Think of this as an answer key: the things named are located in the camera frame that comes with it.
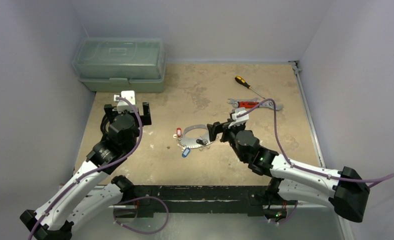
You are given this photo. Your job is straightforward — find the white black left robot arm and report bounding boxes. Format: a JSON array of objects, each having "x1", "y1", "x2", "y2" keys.
[{"x1": 20, "y1": 98, "x2": 152, "y2": 240}]

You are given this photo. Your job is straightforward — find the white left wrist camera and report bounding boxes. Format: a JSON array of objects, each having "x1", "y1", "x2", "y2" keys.
[{"x1": 113, "y1": 90, "x2": 139, "y2": 114}]

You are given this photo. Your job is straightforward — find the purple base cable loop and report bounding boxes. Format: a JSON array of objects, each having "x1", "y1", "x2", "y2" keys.
[{"x1": 112, "y1": 195, "x2": 170, "y2": 235}]

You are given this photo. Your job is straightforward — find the aluminium side rail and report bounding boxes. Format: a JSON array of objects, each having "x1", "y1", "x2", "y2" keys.
[{"x1": 288, "y1": 60, "x2": 326, "y2": 168}]

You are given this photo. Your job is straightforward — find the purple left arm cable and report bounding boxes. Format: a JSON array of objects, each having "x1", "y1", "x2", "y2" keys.
[{"x1": 27, "y1": 96, "x2": 144, "y2": 240}]

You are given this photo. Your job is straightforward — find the red handled adjustable wrench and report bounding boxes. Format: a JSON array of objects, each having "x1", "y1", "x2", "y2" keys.
[{"x1": 227, "y1": 97, "x2": 284, "y2": 111}]

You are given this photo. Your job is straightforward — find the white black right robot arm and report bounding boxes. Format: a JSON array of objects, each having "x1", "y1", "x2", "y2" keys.
[{"x1": 206, "y1": 122, "x2": 370, "y2": 223}]

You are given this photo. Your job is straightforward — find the green plastic toolbox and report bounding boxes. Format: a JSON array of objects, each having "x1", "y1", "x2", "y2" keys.
[{"x1": 72, "y1": 37, "x2": 167, "y2": 93}]

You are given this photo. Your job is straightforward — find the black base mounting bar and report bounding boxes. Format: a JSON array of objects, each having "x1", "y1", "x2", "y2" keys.
[{"x1": 112, "y1": 175, "x2": 294, "y2": 220}]

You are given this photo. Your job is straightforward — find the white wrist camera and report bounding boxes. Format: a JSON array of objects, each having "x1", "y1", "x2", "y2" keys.
[
  {"x1": 113, "y1": 90, "x2": 139, "y2": 114},
  {"x1": 228, "y1": 107, "x2": 250, "y2": 128}
]

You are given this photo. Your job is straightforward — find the yellow black screwdriver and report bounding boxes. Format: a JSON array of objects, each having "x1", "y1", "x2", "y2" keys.
[{"x1": 234, "y1": 75, "x2": 265, "y2": 99}]

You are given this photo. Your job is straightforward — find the coiled black cable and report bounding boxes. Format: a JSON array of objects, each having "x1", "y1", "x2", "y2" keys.
[{"x1": 99, "y1": 112, "x2": 112, "y2": 140}]

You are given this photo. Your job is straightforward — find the blue key tag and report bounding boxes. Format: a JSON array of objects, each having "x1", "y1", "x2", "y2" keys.
[{"x1": 181, "y1": 147, "x2": 191, "y2": 158}]

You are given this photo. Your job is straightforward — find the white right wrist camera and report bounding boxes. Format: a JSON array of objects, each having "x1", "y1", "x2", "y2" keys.
[{"x1": 228, "y1": 107, "x2": 250, "y2": 128}]

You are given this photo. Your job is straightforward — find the red key tag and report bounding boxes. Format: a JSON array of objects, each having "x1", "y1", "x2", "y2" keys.
[{"x1": 176, "y1": 127, "x2": 182, "y2": 138}]

